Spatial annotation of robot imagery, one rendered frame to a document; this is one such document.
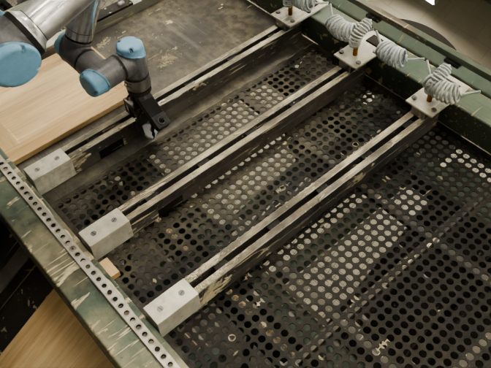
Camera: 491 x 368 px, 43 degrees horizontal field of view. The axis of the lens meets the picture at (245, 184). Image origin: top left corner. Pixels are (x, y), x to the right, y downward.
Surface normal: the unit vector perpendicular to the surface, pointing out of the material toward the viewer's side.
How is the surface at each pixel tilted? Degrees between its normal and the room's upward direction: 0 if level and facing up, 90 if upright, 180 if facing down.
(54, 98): 59
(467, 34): 90
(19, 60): 97
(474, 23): 90
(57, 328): 90
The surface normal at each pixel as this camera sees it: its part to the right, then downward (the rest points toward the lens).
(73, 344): -0.41, -0.28
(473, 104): -0.04, -0.63
